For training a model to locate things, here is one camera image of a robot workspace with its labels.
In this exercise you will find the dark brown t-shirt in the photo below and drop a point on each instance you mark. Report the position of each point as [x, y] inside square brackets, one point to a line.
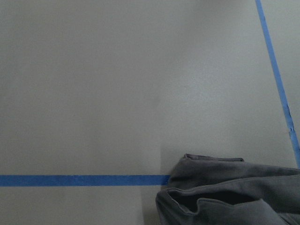
[205, 190]

